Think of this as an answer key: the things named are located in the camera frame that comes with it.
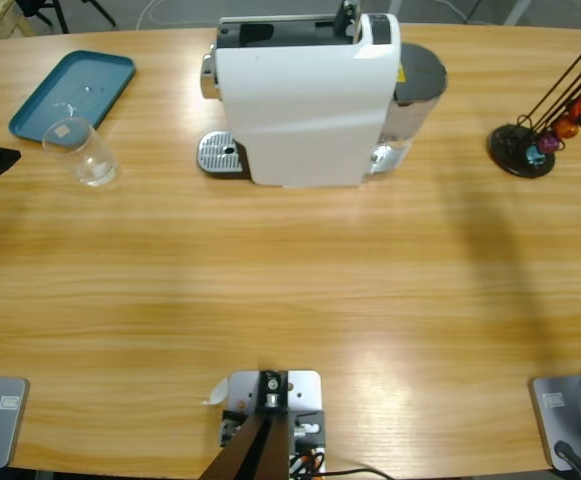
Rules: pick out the black stand legs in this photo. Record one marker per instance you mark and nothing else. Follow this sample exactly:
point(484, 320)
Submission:
point(60, 12)

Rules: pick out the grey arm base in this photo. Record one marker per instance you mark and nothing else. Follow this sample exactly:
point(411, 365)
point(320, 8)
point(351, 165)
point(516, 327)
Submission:
point(570, 410)
point(0, 420)

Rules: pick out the clear water tank dark lid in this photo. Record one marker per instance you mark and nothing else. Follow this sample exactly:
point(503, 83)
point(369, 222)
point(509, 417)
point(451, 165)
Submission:
point(420, 70)

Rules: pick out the white mount block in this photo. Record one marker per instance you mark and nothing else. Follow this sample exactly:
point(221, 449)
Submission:
point(305, 390)

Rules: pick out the purple coffee capsule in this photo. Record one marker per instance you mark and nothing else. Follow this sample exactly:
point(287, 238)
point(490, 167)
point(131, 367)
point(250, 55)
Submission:
point(547, 144)

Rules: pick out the blue coffee capsule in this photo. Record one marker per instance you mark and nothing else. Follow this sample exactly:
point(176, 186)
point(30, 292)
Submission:
point(534, 156)

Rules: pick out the clear drinking glass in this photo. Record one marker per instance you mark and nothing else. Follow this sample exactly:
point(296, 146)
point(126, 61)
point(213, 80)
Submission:
point(82, 155)

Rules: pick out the white paper tag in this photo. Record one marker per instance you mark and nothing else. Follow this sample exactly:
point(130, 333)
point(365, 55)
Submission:
point(217, 392)

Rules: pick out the black capsule holder with rods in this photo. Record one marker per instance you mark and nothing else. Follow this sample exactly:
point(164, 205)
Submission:
point(510, 150)

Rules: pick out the orange coffee capsule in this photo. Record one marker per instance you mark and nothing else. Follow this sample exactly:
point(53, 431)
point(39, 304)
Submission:
point(567, 127)

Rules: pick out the white metal leg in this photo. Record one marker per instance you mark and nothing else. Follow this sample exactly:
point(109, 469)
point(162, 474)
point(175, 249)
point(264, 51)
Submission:
point(516, 11)

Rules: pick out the dark camera post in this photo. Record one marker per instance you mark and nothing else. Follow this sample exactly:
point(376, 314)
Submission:
point(265, 440)

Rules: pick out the teal plastic tray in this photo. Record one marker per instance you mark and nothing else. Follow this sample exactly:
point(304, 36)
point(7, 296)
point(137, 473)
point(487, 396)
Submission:
point(85, 80)

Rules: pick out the white capsule coffee machine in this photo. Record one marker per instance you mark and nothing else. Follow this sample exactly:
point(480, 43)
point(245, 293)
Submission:
point(300, 110)

